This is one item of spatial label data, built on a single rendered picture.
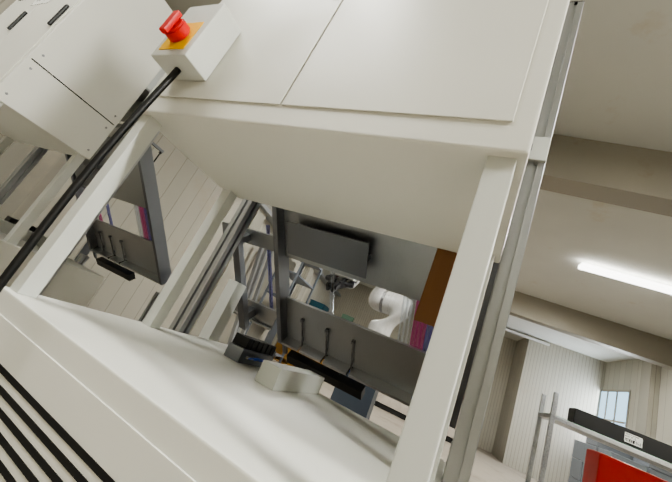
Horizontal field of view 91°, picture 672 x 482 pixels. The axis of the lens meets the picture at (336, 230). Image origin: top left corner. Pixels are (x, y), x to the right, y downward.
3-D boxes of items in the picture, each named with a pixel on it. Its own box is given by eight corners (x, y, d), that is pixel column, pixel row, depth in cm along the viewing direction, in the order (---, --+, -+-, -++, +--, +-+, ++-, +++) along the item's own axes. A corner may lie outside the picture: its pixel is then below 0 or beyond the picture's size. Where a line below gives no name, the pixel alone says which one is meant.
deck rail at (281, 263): (277, 342, 133) (287, 333, 138) (281, 344, 132) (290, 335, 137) (270, 167, 105) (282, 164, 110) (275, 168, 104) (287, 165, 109)
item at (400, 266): (278, 260, 117) (287, 254, 121) (473, 327, 87) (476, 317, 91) (275, 168, 104) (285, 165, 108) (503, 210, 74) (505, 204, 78)
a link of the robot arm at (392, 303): (370, 334, 175) (385, 292, 182) (402, 347, 165) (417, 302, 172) (362, 329, 165) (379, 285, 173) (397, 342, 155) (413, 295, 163)
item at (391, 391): (281, 344, 132) (292, 334, 138) (448, 426, 102) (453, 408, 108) (281, 341, 131) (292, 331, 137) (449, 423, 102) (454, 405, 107)
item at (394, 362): (285, 338, 133) (290, 333, 136) (450, 416, 104) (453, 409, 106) (284, 299, 126) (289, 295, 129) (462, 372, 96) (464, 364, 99)
